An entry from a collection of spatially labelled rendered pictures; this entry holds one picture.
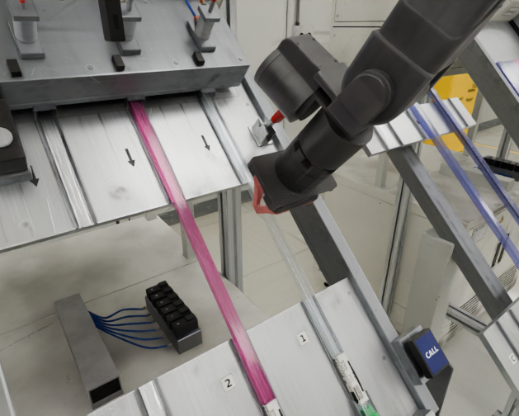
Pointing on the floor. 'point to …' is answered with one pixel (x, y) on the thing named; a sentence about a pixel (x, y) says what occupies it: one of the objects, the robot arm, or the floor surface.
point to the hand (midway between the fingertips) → (263, 205)
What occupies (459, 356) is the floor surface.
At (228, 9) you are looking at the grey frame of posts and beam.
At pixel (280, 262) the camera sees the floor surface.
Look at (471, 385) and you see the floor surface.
